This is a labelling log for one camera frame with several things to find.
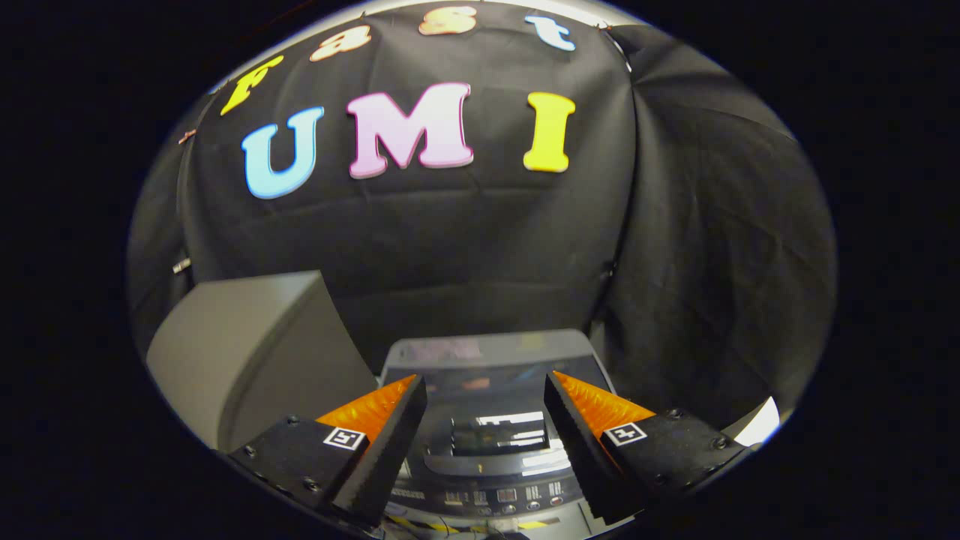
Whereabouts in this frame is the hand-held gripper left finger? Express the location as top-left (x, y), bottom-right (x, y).
top-left (227, 374), bottom-right (428, 528)

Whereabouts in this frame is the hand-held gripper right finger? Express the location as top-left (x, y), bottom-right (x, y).
top-left (544, 370), bottom-right (751, 525)

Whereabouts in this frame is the grey washing machine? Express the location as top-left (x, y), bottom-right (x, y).
top-left (378, 328), bottom-right (625, 539)

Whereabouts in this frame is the grey box stand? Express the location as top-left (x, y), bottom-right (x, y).
top-left (145, 271), bottom-right (378, 452)

